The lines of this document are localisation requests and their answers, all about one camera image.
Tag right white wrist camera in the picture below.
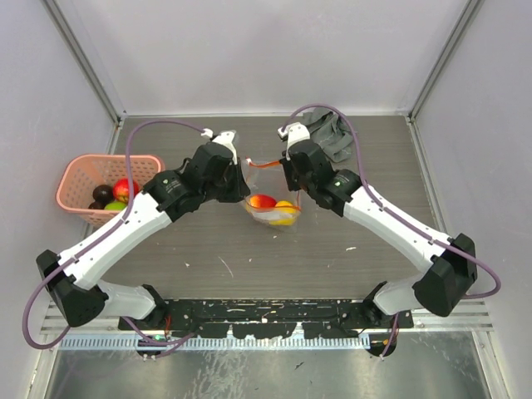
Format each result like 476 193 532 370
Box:
278 122 310 160

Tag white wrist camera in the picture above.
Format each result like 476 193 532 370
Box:
278 122 310 160
200 128 238 165

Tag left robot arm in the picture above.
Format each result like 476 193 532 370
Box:
37 138 249 329

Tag pink plastic basket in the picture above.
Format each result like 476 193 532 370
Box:
56 154 165 229

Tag grey cable duct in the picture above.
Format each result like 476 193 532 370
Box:
58 333 371 352

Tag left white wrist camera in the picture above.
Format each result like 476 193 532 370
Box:
200 128 238 165

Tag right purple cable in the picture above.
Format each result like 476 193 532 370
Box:
282 102 502 359

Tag dark green fruit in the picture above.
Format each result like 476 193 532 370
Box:
88 201 106 209

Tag red apple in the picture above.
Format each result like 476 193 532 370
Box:
112 178 140 203

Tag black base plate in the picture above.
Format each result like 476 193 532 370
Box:
134 299 394 339

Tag clear zip top bag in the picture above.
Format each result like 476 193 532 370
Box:
243 158 302 230

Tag yellow lemon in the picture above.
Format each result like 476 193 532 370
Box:
269 200 300 226

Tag red yellow mango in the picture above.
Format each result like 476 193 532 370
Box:
247 194 277 209

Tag green lime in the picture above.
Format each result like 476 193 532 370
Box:
104 200 127 211

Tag grey crumpled cloth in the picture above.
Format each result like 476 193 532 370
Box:
302 107 353 163

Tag dark brown round fruit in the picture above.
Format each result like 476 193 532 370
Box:
92 185 115 204

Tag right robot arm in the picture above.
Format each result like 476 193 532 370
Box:
281 139 477 328

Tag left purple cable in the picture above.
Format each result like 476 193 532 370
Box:
21 118 215 359

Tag purple cable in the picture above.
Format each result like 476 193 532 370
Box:
21 118 215 359
282 102 502 359

